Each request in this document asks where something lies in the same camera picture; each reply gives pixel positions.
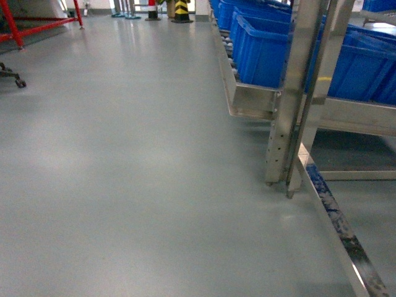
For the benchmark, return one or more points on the black office chair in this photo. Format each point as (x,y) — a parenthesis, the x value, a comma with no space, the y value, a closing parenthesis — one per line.
(8,72)

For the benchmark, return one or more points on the red metal frame table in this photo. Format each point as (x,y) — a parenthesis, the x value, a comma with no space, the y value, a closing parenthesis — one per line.
(21,19)

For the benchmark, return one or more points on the large blue crate right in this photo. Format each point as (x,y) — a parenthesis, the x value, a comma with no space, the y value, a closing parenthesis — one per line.
(260,40)

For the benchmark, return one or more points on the stainless steel roller rack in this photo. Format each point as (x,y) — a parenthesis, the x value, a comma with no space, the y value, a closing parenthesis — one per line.
(300,106)

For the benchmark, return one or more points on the large blue crate left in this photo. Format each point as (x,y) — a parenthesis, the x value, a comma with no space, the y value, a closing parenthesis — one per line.
(365,70)

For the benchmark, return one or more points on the yellow black striped bollard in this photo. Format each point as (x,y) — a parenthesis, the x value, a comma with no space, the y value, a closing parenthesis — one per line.
(181,13)

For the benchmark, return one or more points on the red white striped bollard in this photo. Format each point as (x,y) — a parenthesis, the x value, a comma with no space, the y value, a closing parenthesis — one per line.
(152,10)

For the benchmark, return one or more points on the large blue crate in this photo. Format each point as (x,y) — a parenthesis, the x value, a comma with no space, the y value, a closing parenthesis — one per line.
(260,40)
(365,70)

